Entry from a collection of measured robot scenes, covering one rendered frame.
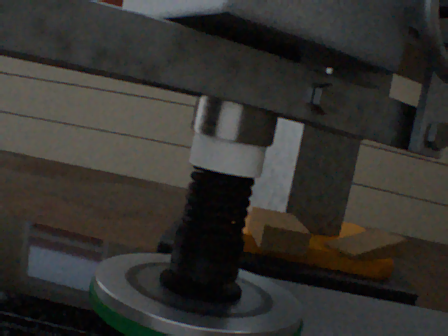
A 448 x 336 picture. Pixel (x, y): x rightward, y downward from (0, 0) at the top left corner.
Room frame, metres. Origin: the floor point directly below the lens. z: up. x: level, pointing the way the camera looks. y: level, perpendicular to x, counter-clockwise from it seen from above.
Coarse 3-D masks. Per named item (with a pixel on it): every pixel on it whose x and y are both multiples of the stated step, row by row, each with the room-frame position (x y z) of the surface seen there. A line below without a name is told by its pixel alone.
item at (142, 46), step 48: (0, 0) 0.35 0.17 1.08; (48, 0) 0.37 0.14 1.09; (0, 48) 0.35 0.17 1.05; (48, 48) 0.37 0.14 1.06; (96, 48) 0.39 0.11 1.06; (144, 48) 0.41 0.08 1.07; (192, 48) 0.43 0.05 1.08; (240, 48) 0.46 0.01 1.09; (240, 96) 0.46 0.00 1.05; (288, 96) 0.49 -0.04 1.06; (336, 96) 0.51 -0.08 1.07; (384, 96) 0.56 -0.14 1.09; (384, 144) 0.57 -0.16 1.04; (432, 144) 0.56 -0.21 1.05
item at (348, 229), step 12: (348, 228) 1.57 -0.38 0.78; (360, 228) 1.62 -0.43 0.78; (252, 240) 1.21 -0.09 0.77; (312, 240) 1.29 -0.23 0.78; (324, 240) 1.32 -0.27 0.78; (252, 252) 1.21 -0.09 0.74; (264, 252) 1.21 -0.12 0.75; (276, 252) 1.21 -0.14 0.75; (312, 252) 1.20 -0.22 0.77; (324, 252) 1.20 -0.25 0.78; (336, 252) 1.21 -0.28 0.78; (312, 264) 1.20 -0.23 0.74; (324, 264) 1.20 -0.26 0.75; (336, 264) 1.20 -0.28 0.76; (348, 264) 1.20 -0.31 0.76; (360, 264) 1.20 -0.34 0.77; (372, 264) 1.20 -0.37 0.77; (384, 264) 1.20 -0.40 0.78; (372, 276) 1.20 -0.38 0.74; (384, 276) 1.21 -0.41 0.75
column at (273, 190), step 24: (288, 120) 1.38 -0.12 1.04; (288, 144) 1.36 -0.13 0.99; (312, 144) 1.34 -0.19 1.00; (336, 144) 1.37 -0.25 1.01; (360, 144) 1.41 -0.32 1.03; (264, 168) 1.44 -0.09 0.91; (288, 168) 1.34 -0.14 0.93; (312, 168) 1.34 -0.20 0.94; (336, 168) 1.38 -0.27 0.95; (264, 192) 1.42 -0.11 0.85; (288, 192) 1.33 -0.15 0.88; (312, 192) 1.35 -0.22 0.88; (336, 192) 1.39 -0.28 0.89; (312, 216) 1.36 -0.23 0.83; (336, 216) 1.40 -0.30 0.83
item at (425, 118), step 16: (416, 16) 0.51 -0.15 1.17; (416, 32) 0.53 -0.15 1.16; (416, 48) 0.55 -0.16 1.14; (416, 64) 0.65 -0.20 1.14; (352, 80) 0.71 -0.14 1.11; (416, 80) 0.79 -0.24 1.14; (432, 80) 0.56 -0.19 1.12; (432, 96) 0.57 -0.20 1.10; (416, 112) 0.57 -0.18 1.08; (432, 112) 0.57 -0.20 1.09; (416, 128) 0.57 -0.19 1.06; (416, 144) 0.56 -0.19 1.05
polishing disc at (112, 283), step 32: (128, 256) 0.59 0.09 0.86; (160, 256) 0.62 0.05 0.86; (96, 288) 0.49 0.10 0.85; (128, 288) 0.49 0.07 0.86; (160, 288) 0.51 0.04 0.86; (256, 288) 0.57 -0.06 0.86; (160, 320) 0.43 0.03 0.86; (192, 320) 0.44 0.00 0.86; (224, 320) 0.46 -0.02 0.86; (256, 320) 0.47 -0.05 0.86; (288, 320) 0.49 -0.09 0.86
